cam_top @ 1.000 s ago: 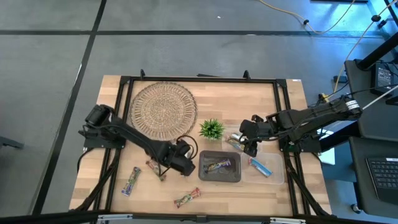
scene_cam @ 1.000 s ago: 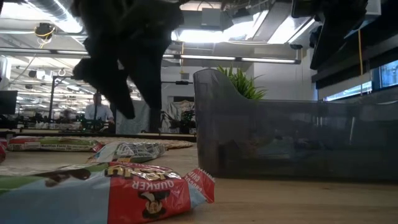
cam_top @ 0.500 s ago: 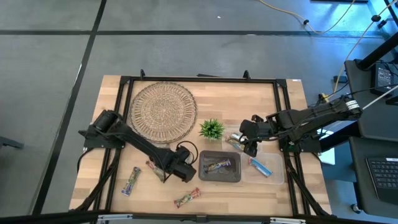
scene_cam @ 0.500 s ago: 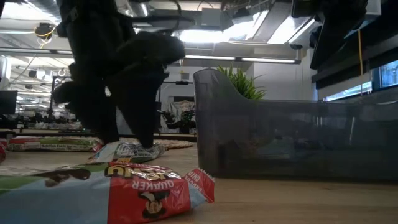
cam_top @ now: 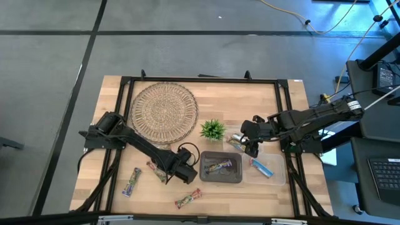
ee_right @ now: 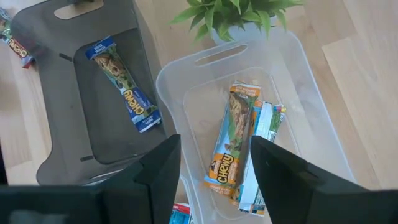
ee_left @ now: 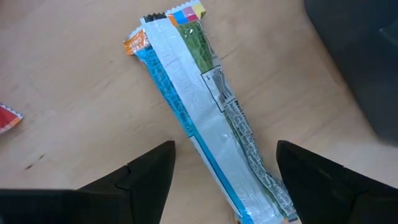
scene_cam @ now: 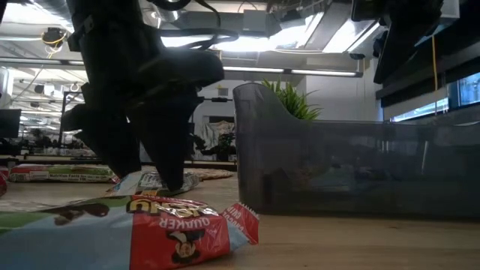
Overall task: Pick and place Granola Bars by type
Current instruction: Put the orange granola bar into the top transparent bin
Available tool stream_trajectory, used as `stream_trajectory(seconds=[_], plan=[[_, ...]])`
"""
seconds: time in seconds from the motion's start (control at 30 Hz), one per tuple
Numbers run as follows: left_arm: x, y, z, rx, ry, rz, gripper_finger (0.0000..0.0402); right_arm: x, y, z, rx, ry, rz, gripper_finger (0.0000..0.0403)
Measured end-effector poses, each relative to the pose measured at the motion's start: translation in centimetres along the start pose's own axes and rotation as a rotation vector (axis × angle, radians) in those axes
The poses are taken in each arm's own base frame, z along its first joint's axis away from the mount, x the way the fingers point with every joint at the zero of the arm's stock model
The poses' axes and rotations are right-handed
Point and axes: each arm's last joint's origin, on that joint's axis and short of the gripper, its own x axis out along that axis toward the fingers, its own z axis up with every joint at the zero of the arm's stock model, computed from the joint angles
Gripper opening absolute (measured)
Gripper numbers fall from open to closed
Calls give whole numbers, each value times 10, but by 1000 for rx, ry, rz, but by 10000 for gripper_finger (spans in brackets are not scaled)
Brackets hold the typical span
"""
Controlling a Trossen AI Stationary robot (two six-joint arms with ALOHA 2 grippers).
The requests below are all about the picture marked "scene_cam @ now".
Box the grey ceiling box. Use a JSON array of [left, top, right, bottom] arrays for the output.
[[242, 8, 268, 34]]

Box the green artificial plant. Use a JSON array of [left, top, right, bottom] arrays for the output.
[[261, 77, 323, 122]]

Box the white green granola bar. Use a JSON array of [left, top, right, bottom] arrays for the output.
[[106, 170, 203, 199]]

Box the black table frame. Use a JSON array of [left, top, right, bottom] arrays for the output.
[[0, 154, 238, 173]]

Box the black window blind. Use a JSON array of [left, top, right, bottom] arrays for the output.
[[374, 22, 480, 110]]

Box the dark computer monitor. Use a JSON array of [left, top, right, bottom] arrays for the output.
[[0, 108, 23, 140]]

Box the dark grey plastic bin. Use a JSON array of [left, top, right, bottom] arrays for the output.
[[232, 82, 480, 218]]

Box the long ceiling light strip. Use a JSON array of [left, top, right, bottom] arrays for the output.
[[223, 66, 364, 78]]

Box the background potted plant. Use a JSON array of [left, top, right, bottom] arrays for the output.
[[193, 130, 238, 163]]

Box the round woven placemat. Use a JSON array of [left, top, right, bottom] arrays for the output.
[[182, 167, 234, 181]]

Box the red blue Quaker Chewy bar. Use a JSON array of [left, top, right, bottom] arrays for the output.
[[0, 193, 260, 270]]

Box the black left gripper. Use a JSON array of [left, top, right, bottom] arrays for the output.
[[61, 13, 227, 193]]

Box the granola bar with nutrition label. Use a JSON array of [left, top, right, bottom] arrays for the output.
[[8, 163, 120, 185]]

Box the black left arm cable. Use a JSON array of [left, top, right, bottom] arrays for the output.
[[148, 0, 240, 50]]

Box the coiled yellow ceiling cable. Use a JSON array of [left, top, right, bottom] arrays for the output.
[[40, 26, 69, 50]]

